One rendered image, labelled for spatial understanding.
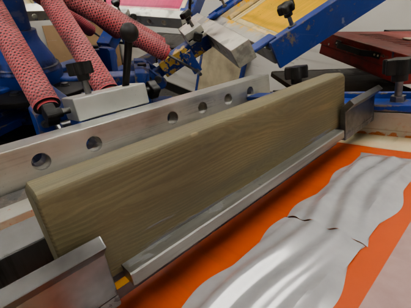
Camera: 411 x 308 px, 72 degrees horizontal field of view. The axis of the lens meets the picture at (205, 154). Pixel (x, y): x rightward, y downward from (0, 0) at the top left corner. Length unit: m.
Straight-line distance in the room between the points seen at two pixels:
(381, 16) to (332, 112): 1.94
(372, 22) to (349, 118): 1.93
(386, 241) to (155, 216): 0.18
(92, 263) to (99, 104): 0.33
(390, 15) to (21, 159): 2.17
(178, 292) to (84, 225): 0.09
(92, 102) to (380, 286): 0.41
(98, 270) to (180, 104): 0.35
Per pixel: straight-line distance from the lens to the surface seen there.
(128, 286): 0.22
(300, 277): 0.22
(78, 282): 0.18
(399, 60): 0.47
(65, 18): 0.76
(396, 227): 0.28
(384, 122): 0.48
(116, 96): 0.48
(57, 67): 0.97
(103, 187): 0.17
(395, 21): 2.28
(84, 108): 0.47
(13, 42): 0.69
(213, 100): 0.53
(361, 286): 0.23
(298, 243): 0.24
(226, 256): 0.24
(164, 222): 0.20
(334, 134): 0.37
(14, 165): 0.40
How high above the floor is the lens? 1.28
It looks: 32 degrees down
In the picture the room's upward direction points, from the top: 2 degrees clockwise
